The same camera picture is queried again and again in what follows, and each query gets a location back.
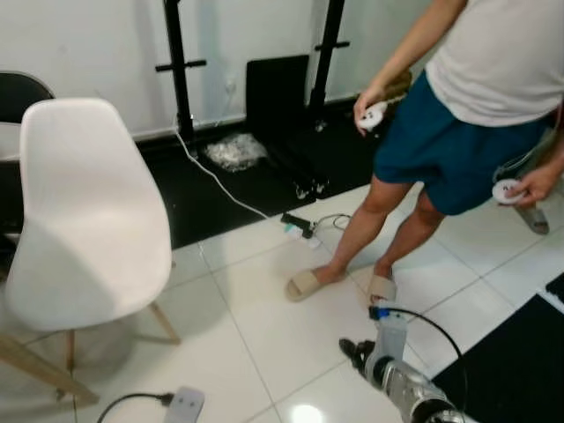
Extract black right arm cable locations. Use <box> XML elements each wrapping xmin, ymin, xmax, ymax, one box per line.
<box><xmin>388</xmin><ymin>307</ymin><xmax>468</xmax><ymax>413</ymax></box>

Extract person in white shirt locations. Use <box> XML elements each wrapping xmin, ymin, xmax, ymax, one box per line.
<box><xmin>284</xmin><ymin>0</ymin><xmax>564</xmax><ymax>305</ymax></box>

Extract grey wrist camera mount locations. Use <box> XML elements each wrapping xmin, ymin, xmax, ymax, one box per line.
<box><xmin>370</xmin><ymin>304</ymin><xmax>408</xmax><ymax>362</ymax></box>
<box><xmin>163</xmin><ymin>386</ymin><xmax>205</xmax><ymax>423</ymax></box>

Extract white power strip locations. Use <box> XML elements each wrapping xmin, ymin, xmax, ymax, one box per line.
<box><xmin>280</xmin><ymin>211</ymin><xmax>323</xmax><ymax>248</ymax></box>

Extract white handheld controller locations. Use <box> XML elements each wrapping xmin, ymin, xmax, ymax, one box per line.
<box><xmin>360</xmin><ymin>101</ymin><xmax>389</xmax><ymax>133</ymax></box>

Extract black floor mat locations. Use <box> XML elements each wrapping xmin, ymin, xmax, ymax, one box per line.
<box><xmin>432</xmin><ymin>295</ymin><xmax>564</xmax><ymax>423</ymax></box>
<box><xmin>132</xmin><ymin>95</ymin><xmax>415</xmax><ymax>250</ymax></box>

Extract beige slipper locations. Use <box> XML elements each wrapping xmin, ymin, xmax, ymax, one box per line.
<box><xmin>367</xmin><ymin>273</ymin><xmax>399</xmax><ymax>305</ymax></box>
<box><xmin>284</xmin><ymin>268</ymin><xmax>346</xmax><ymax>303</ymax></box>

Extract black flat panel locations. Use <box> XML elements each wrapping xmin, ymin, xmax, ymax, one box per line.
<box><xmin>245</xmin><ymin>56</ymin><xmax>311</xmax><ymax>133</ymax></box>

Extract black stand pole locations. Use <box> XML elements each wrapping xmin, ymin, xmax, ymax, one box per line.
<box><xmin>156</xmin><ymin>0</ymin><xmax>208</xmax><ymax>140</ymax></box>
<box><xmin>308</xmin><ymin>0</ymin><xmax>351</xmax><ymax>111</ymax></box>

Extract white plastic chair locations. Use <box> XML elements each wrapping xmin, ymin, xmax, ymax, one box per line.
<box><xmin>3</xmin><ymin>97</ymin><xmax>182</xmax><ymax>399</ymax></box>

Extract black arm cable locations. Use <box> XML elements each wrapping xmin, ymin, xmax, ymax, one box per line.
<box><xmin>388</xmin><ymin>307</ymin><xmax>468</xmax><ymax>413</ymax></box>
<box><xmin>95</xmin><ymin>392</ymin><xmax>174</xmax><ymax>423</ymax></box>

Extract beige right slipper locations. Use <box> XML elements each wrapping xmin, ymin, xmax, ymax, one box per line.
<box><xmin>284</xmin><ymin>268</ymin><xmax>346</xmax><ymax>303</ymax></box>

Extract person's left hand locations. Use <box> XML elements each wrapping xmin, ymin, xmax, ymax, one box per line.
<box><xmin>516</xmin><ymin>163</ymin><xmax>564</xmax><ymax>208</ymax></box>

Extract black round-back chair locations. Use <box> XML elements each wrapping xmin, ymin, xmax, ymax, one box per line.
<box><xmin>0</xmin><ymin>70</ymin><xmax>56</xmax><ymax>124</ymax></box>

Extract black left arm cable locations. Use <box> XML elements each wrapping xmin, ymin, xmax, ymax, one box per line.
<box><xmin>95</xmin><ymin>392</ymin><xmax>174</xmax><ymax>423</ymax></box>

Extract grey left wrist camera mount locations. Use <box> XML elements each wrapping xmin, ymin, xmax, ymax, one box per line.
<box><xmin>163</xmin><ymin>386</ymin><xmax>205</xmax><ymax>423</ymax></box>

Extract beige left slipper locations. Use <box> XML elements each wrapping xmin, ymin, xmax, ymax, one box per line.
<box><xmin>367</xmin><ymin>273</ymin><xmax>399</xmax><ymax>305</ymax></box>

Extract person's right hand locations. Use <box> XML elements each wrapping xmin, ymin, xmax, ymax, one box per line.
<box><xmin>354</xmin><ymin>82</ymin><xmax>389</xmax><ymax>133</ymax></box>

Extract white floor cable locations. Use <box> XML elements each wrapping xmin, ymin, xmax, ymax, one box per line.
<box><xmin>174</xmin><ymin>130</ymin><xmax>274</xmax><ymax>221</ymax></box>

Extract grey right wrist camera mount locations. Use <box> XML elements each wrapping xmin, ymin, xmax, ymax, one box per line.
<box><xmin>370</xmin><ymin>304</ymin><xmax>408</xmax><ymax>362</ymax></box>

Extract white round controller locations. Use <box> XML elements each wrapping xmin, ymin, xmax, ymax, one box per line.
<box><xmin>492</xmin><ymin>179</ymin><xmax>527</xmax><ymax>205</ymax></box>

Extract clear plastic bag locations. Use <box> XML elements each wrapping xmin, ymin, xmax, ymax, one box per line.
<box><xmin>204</xmin><ymin>134</ymin><xmax>268</xmax><ymax>171</ymax></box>

